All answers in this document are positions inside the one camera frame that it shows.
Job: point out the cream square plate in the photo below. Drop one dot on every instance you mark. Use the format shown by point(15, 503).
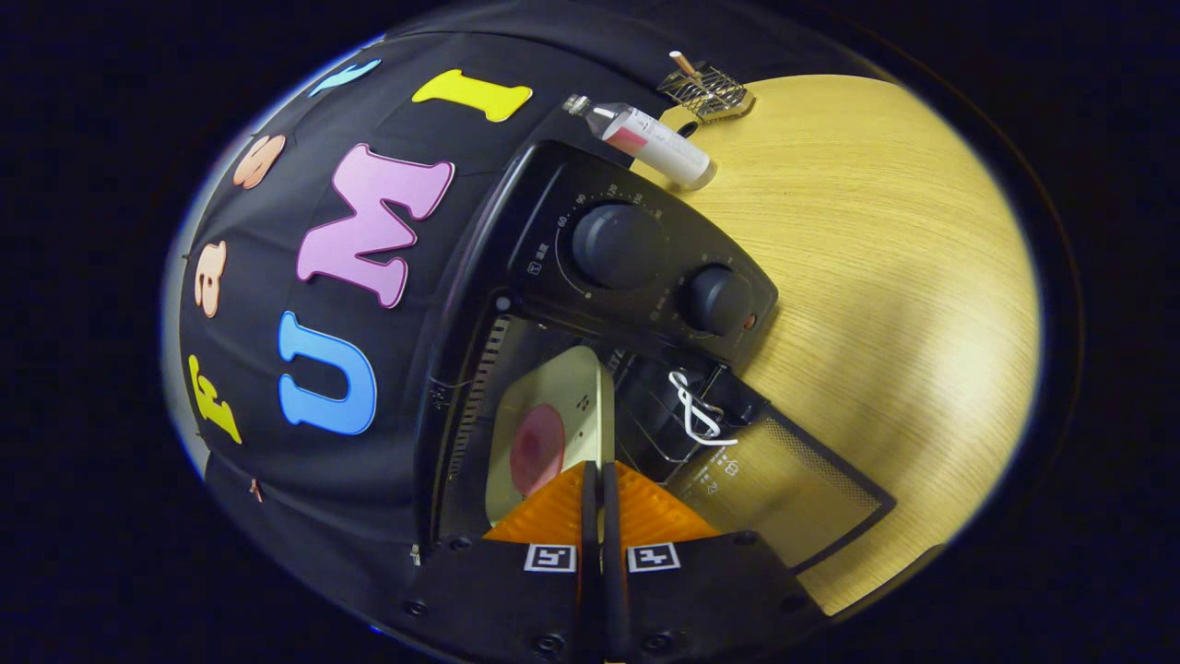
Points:
point(572, 387)

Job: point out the clear plastic bottle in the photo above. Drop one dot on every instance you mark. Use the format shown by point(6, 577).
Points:
point(654, 143)

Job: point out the pink round food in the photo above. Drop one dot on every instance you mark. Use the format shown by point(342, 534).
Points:
point(537, 447)

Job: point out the black toaster oven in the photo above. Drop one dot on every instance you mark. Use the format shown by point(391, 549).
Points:
point(627, 244)

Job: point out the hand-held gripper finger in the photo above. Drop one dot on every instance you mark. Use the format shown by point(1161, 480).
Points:
point(613, 572)
point(590, 553)

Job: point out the pink clip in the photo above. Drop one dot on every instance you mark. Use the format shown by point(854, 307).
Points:
point(255, 490)

